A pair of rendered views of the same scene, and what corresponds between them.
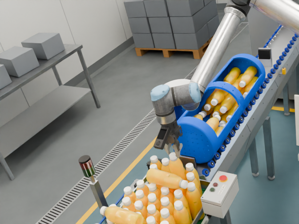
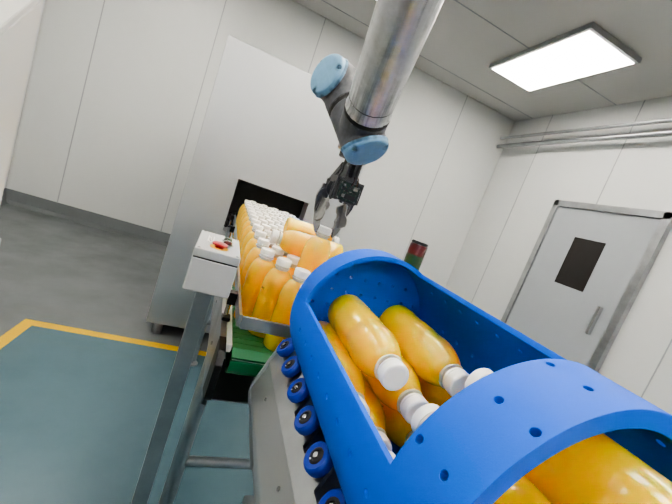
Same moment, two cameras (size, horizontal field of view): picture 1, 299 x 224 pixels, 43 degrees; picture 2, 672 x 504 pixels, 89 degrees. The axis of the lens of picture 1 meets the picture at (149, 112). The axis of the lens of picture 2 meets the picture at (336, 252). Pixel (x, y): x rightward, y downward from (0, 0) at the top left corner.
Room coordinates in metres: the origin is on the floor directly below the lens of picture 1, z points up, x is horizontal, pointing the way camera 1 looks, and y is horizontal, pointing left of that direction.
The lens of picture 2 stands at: (1.98, -0.81, 1.30)
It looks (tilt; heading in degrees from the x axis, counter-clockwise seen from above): 8 degrees down; 119
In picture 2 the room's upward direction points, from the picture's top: 20 degrees clockwise
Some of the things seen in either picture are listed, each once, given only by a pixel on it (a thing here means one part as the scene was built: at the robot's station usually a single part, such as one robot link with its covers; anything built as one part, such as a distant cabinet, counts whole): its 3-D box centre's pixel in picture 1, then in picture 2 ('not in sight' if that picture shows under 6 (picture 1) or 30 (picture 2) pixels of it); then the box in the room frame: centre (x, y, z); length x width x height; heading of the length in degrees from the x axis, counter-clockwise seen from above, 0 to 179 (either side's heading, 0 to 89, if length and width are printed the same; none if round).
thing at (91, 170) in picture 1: (88, 169); (412, 261); (1.62, 0.39, 1.18); 0.06 x 0.06 x 0.05
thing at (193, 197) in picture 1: (194, 202); (256, 287); (1.39, -0.10, 1.00); 0.07 x 0.07 x 0.19
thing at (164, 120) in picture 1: (165, 115); not in sight; (1.53, -0.07, 1.44); 0.10 x 0.09 x 0.05; 50
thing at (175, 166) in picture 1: (177, 172); (311, 266); (1.51, -0.06, 1.11); 0.07 x 0.07 x 0.19
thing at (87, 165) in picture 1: (85, 162); (417, 249); (1.62, 0.39, 1.23); 0.06 x 0.06 x 0.04
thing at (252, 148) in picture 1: (252, 146); not in sight; (2.53, -0.76, 0.31); 0.06 x 0.06 x 0.63; 50
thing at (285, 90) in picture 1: (285, 88); not in sight; (3.28, -1.39, 0.31); 0.06 x 0.06 x 0.63; 50
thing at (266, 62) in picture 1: (264, 58); not in sight; (2.70, -1.00, 1.00); 0.10 x 0.04 x 0.15; 50
